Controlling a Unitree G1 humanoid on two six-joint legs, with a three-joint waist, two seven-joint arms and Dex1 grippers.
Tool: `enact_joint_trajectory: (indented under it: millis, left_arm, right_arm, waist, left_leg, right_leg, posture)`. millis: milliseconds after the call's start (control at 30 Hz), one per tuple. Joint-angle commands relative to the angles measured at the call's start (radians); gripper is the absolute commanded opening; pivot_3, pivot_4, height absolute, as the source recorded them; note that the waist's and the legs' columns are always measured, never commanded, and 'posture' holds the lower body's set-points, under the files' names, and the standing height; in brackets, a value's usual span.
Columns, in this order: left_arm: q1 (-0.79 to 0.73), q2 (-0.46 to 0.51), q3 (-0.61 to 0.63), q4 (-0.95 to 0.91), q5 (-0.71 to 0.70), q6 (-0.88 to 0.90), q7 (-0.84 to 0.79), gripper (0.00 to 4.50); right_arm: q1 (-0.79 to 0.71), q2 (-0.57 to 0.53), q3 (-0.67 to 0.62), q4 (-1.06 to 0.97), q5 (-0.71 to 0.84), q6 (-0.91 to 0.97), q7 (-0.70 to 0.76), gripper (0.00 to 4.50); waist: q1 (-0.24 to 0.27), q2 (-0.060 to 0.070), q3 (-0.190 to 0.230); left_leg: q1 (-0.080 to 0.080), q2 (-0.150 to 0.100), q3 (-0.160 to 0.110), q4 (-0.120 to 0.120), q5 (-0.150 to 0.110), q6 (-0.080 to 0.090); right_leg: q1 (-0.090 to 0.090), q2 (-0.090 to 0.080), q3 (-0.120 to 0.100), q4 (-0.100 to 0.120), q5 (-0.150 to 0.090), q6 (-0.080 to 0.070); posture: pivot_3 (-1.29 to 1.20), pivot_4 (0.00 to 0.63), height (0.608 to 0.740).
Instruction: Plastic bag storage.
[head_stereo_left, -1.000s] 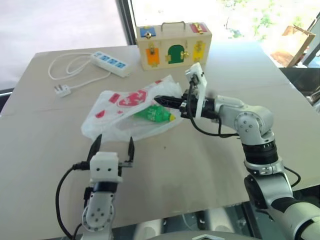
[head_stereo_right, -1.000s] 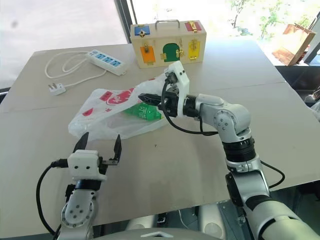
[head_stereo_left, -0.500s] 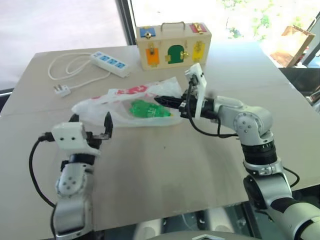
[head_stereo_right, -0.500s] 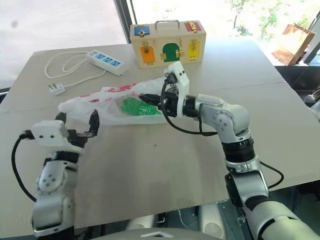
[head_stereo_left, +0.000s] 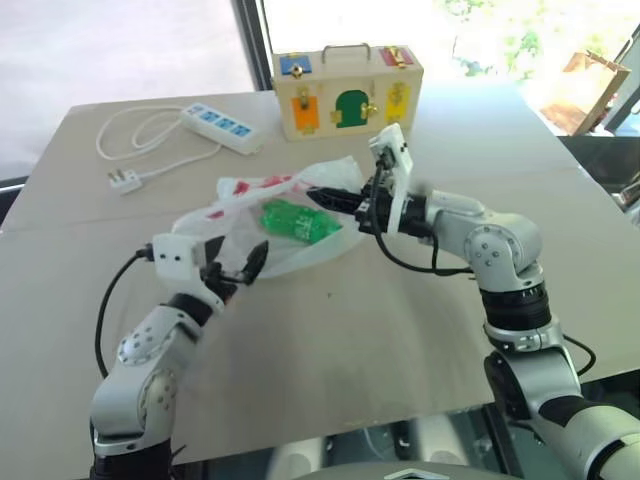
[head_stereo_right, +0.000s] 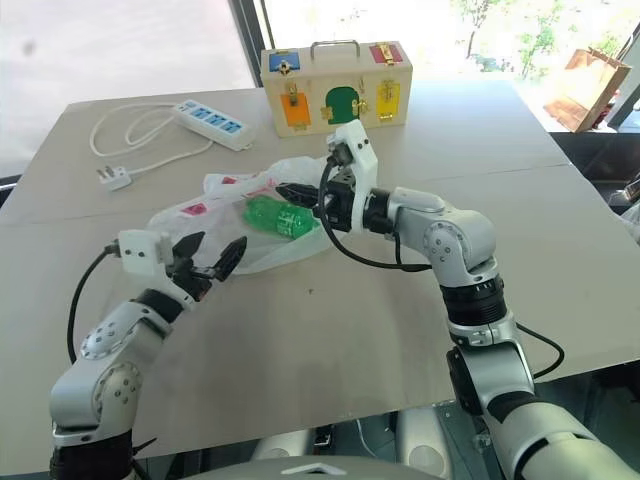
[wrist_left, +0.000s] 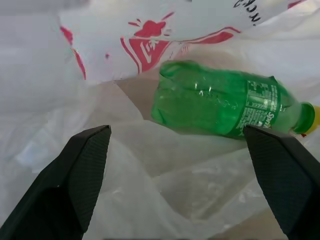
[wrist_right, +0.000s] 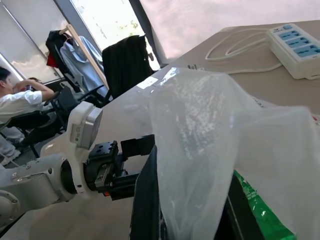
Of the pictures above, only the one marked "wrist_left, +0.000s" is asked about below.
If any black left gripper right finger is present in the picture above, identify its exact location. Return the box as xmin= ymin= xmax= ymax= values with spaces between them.
xmin=243 ymin=125 xmax=320 ymax=240

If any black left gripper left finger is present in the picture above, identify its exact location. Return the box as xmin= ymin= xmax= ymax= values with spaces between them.
xmin=0 ymin=124 xmax=112 ymax=240

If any white red-printed plastic bag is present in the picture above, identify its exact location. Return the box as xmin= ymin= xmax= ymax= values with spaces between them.
xmin=0 ymin=0 xmax=320 ymax=240

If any green plastic soda bottle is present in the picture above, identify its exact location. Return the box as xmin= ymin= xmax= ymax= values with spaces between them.
xmin=150 ymin=59 xmax=320 ymax=140

